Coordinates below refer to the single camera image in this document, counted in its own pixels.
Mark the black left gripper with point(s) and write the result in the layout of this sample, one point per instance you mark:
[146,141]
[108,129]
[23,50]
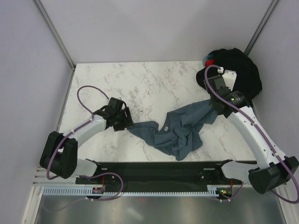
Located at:
[129,122]

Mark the grey-blue t shirt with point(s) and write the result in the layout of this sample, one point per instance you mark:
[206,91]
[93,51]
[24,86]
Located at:
[180,133]

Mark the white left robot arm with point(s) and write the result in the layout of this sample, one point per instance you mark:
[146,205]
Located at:
[60,154]

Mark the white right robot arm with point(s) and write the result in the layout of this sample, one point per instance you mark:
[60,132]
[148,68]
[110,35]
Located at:
[272,168]

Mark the red t shirt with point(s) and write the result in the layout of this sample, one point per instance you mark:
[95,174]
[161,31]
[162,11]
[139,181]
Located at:
[209,62]

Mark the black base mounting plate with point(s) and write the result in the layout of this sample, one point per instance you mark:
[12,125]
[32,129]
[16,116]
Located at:
[160,176]

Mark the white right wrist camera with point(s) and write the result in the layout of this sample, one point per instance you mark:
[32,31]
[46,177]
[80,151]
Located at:
[229,77]

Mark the white slotted cable duct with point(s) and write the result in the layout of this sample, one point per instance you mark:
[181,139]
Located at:
[93,191]

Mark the right aluminium frame post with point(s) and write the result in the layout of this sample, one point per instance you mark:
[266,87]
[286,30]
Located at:
[262,24]

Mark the aluminium frame post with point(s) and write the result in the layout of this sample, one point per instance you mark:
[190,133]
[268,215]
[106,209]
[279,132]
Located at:
[49,23]
[262,24]

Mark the left aluminium frame post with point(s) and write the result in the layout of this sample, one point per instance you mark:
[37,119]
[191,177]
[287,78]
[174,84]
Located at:
[49,23]

